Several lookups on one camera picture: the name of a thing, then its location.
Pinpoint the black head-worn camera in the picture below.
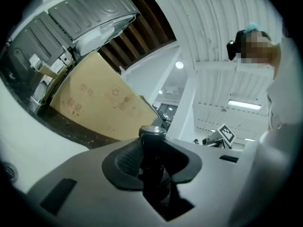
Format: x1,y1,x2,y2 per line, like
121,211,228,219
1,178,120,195
225,29,247,61

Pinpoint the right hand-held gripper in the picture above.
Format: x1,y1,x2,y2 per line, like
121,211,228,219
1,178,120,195
202,123,235,149

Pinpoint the blue hair accessory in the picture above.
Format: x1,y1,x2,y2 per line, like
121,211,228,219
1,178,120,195
244,23,261,32

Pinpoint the large cardboard box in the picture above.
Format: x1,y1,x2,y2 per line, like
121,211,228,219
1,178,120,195
49,50,158,142

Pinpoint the rectangular ceiling light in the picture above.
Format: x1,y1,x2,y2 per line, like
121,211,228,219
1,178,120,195
228,99,262,110

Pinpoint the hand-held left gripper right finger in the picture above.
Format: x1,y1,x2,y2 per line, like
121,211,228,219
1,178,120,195
164,139,246,227

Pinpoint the person's head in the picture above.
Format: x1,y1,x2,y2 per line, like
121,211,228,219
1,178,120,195
236,28,283,71

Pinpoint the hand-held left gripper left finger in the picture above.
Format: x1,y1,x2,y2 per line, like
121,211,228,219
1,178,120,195
26,138,167,227

